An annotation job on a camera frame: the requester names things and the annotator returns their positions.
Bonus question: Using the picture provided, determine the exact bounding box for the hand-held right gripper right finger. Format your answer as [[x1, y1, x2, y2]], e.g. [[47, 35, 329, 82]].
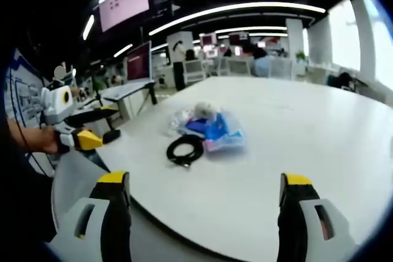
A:
[[276, 172, 360, 262]]

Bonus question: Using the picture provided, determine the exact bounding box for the small black oblong item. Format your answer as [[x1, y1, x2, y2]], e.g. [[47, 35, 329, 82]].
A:
[[102, 129, 122, 144]]

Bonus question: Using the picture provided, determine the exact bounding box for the red-screen monitor on stand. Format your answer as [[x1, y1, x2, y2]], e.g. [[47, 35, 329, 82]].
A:
[[125, 40, 154, 84]]

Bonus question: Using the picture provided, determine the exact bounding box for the person's left hand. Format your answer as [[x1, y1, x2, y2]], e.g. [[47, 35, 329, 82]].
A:
[[39, 126, 64, 155]]

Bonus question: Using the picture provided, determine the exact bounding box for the black cable item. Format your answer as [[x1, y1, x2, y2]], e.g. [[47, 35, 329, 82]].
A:
[[166, 135, 204, 170]]

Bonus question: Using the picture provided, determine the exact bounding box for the white mesh office chair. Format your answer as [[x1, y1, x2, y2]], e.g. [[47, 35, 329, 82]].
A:
[[226, 58, 253, 77], [183, 59, 207, 85]]

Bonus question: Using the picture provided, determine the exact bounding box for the white round table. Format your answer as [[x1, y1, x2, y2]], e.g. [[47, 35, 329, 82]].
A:
[[52, 75, 393, 262]]

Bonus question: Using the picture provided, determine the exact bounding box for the large pink overhead screen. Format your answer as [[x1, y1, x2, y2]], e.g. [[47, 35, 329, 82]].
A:
[[98, 0, 151, 33]]

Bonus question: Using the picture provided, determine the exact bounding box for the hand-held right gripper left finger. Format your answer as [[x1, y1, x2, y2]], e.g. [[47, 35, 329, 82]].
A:
[[45, 169, 133, 262]]

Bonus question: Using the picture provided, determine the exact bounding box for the person's dark clothing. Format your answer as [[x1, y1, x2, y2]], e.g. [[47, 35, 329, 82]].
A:
[[0, 111, 58, 246]]

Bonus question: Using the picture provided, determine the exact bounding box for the white tissue item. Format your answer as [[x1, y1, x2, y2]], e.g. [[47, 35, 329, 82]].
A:
[[194, 101, 218, 119]]

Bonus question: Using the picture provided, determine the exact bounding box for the clear plastic bag item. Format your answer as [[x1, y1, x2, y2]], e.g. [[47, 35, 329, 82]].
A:
[[166, 107, 198, 136]]

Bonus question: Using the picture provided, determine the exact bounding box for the blue plastic packet item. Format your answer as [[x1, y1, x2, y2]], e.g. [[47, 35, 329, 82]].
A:
[[183, 110, 246, 153]]

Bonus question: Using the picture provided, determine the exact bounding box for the grey side desk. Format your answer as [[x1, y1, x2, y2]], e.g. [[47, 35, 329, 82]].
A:
[[102, 79, 158, 122]]

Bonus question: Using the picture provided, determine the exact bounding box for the light grey chair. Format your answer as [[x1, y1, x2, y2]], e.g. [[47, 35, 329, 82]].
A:
[[50, 150, 111, 235]]

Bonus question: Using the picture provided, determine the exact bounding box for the long curved ceiling light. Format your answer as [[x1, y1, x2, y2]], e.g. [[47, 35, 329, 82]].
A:
[[148, 1, 327, 36]]

